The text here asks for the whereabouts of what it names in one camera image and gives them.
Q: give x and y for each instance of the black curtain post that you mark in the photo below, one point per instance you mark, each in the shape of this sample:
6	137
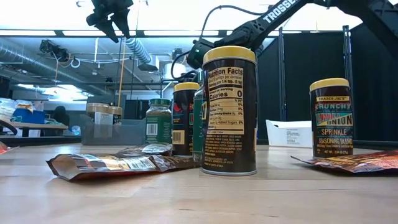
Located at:
282	77
347	53

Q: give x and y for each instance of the corrugated flexible duct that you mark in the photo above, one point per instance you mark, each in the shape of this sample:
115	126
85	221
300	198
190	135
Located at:
138	49

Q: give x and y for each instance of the black ceiling device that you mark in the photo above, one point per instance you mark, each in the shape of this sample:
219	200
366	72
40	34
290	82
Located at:
51	48

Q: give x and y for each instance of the brown spice packet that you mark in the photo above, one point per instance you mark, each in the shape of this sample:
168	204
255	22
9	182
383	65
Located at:
109	163
149	148

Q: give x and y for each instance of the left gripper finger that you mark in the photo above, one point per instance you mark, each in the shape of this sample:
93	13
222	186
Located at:
124	21
111	29

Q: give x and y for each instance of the silver ceiling duct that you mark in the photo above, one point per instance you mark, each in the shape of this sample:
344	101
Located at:
25	62

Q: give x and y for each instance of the orange spice packet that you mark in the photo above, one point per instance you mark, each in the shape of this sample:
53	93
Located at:
357	163

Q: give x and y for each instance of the grey translucent deep bin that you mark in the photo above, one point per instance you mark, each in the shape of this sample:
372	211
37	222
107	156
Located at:
109	135

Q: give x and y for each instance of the wooden desk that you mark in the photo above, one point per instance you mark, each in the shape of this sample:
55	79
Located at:
37	126

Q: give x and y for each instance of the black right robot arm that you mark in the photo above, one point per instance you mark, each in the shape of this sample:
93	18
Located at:
248	31

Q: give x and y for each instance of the green lid spice jar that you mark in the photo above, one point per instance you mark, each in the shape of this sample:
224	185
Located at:
198	130
158	124

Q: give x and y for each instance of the white ceiling cylinder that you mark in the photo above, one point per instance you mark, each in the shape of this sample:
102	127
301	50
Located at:
178	70

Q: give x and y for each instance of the clear plastic bag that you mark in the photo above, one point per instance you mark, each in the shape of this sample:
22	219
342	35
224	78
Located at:
6	109

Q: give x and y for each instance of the blue box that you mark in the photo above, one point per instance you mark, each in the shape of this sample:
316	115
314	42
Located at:
29	117

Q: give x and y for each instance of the black aluminium table frame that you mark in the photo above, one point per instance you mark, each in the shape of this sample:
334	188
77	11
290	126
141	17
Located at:
40	140

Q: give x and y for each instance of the tan lid spice jar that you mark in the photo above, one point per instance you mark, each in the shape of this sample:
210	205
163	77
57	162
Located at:
117	110
98	109

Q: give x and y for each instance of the yellow lid spice can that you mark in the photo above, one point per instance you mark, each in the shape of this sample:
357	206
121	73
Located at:
183	124
228	124
331	124

